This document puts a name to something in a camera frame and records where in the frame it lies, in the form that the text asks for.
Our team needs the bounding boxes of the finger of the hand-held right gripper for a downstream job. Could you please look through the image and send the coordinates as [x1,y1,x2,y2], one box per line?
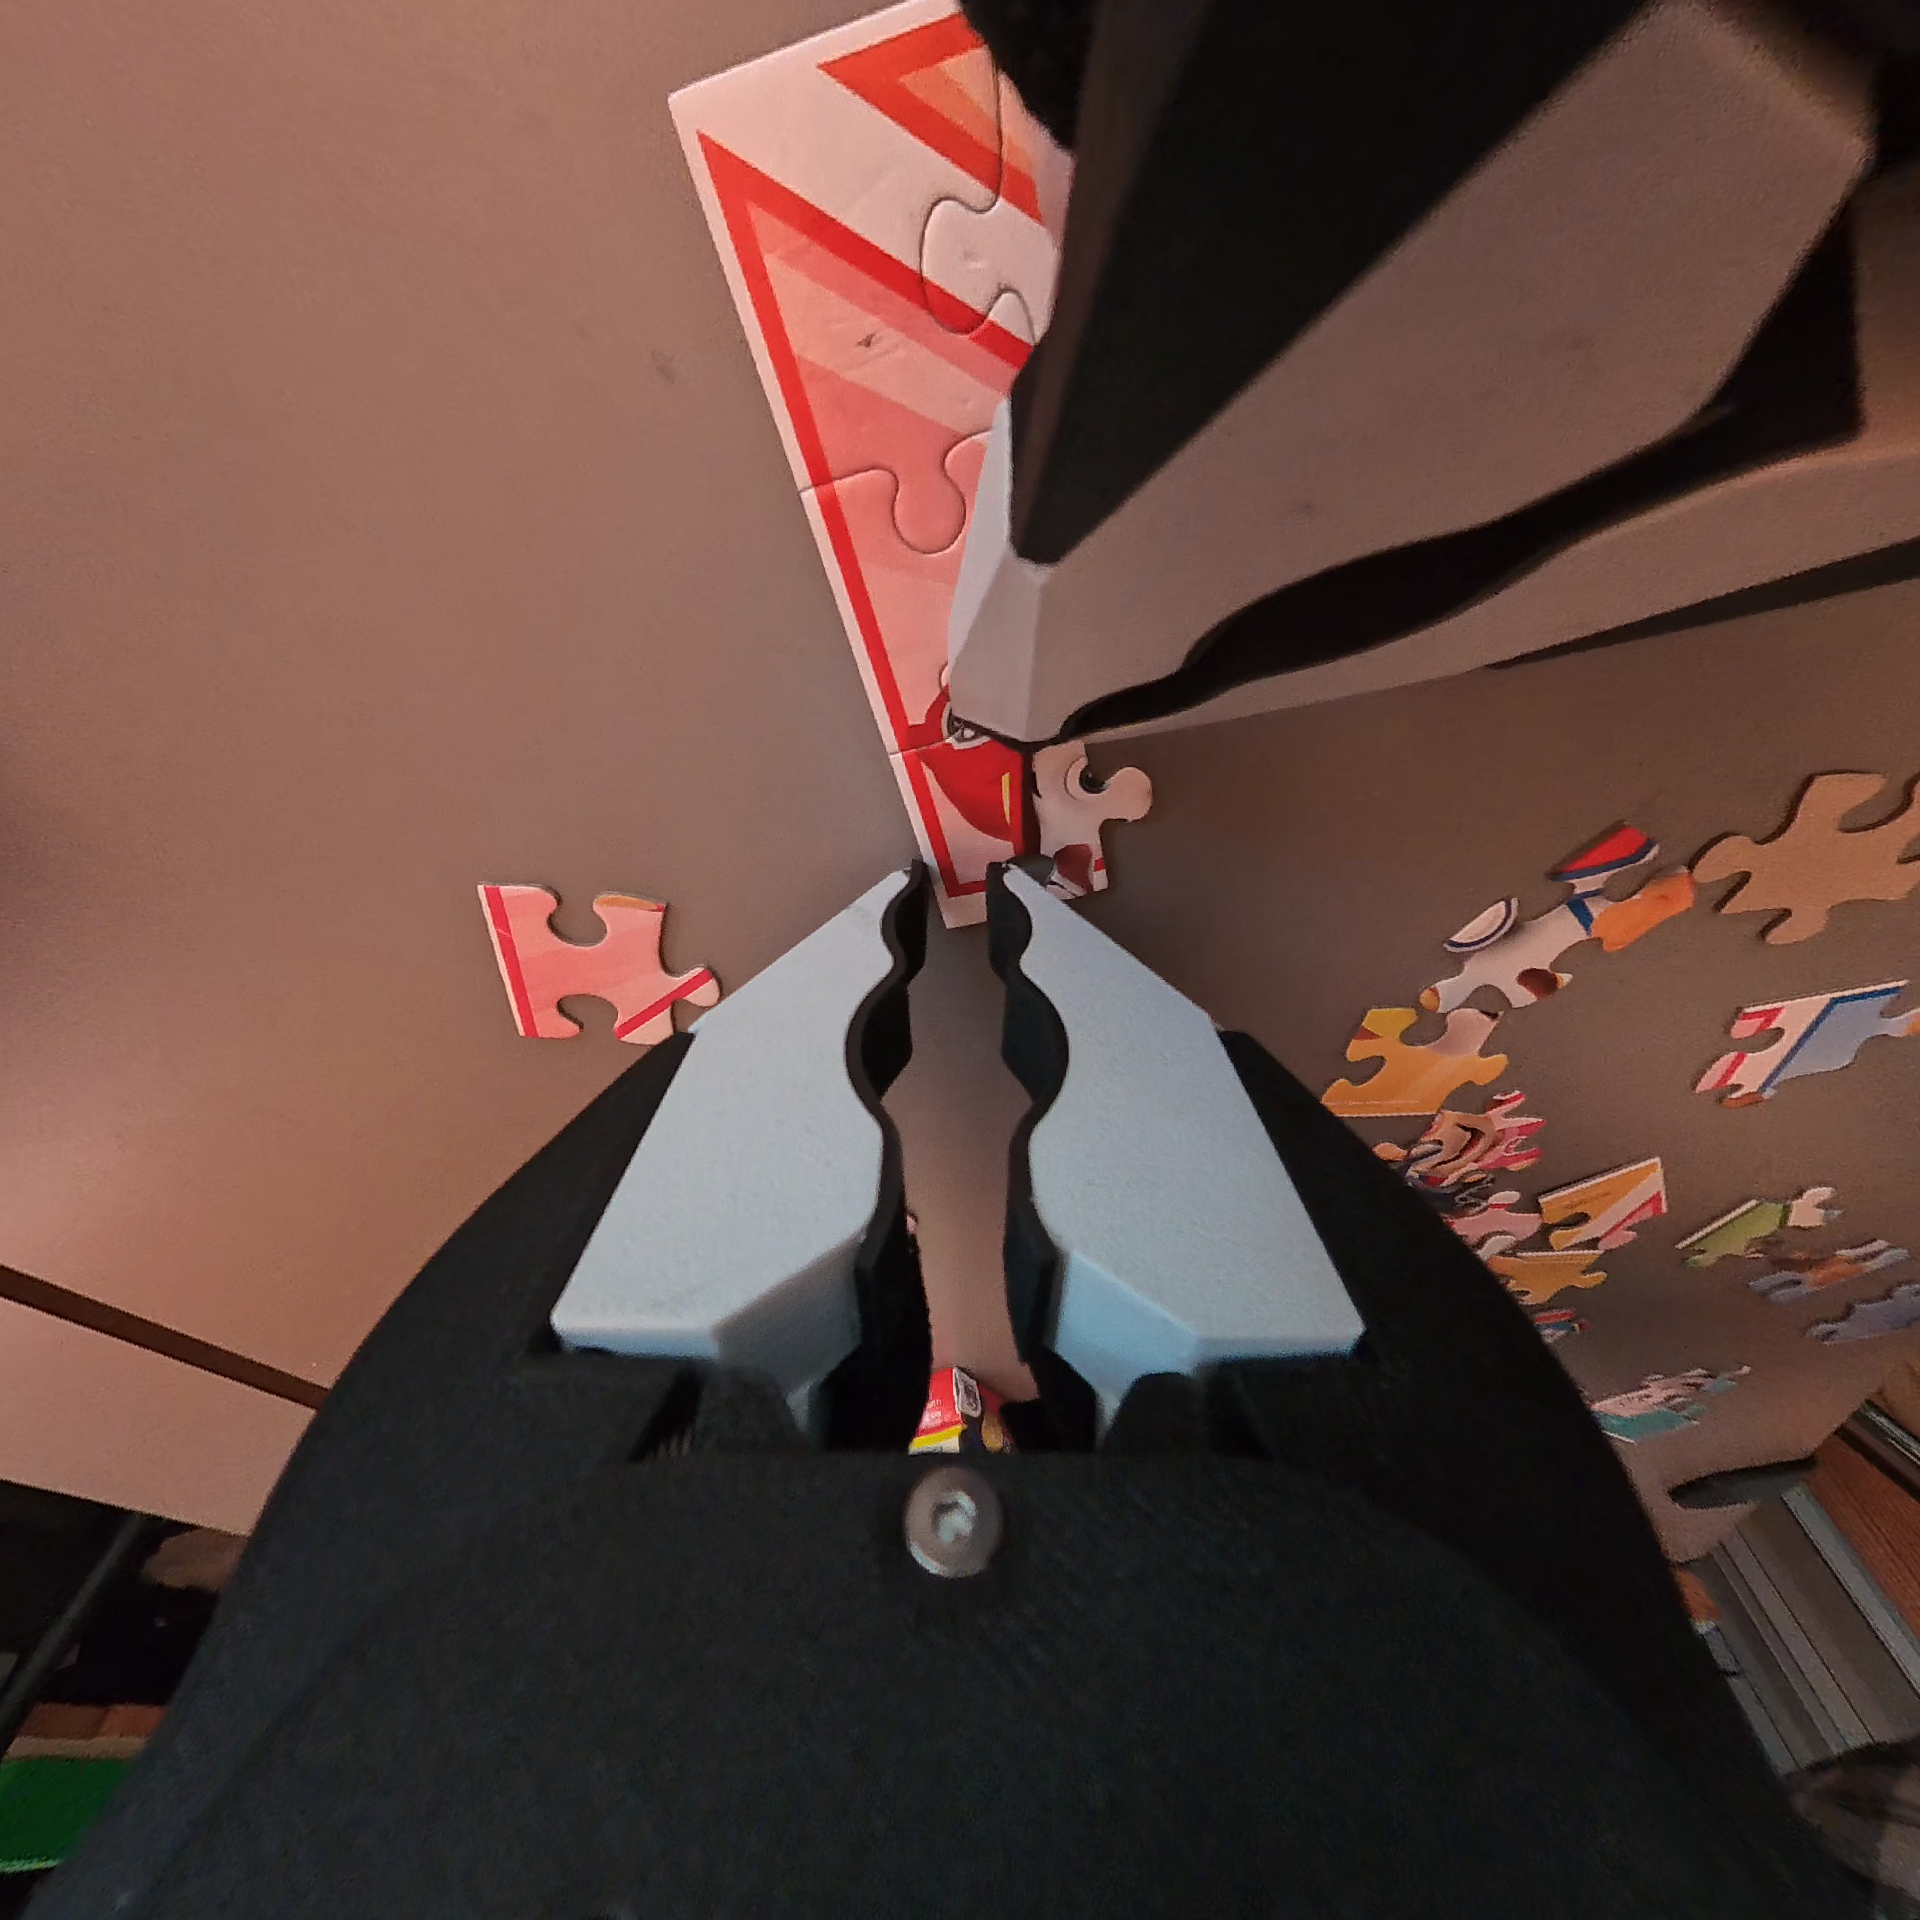
[952,0,1881,740]
[1037,441,1920,740]

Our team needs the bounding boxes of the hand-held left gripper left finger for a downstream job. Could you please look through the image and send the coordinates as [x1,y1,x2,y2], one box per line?
[550,865,934,1430]

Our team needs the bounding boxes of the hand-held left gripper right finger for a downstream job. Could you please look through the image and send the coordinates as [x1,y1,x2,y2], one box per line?
[991,865,1367,1430]

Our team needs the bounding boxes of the jigsaw puzzle pieces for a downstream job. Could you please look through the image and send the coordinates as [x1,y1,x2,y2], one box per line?
[1319,772,1920,1450]

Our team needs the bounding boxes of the pink diagonal-striped puzzle piece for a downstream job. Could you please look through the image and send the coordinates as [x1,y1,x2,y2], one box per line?
[479,882,723,1046]

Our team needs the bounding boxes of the red striped joined puzzle section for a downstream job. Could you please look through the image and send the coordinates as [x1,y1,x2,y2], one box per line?
[669,0,1086,495]

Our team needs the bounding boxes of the red white dog puzzle piece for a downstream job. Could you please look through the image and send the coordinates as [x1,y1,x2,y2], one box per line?
[897,742,1158,909]

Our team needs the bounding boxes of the pink red-bordered puzzle piece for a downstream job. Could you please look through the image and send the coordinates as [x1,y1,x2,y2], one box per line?
[806,435,1040,758]

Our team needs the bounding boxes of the grey desk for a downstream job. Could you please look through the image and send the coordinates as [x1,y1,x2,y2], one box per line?
[0,0,1920,1561]

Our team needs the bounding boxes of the colourful puzzle box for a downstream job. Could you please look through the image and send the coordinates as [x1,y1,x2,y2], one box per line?
[907,1365,1010,1453]

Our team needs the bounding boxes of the wooden pillar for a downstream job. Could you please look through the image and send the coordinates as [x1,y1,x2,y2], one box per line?
[1808,1395,1920,1614]

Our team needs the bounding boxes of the green box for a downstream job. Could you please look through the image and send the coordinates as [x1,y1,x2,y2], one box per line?
[0,1755,153,1869]

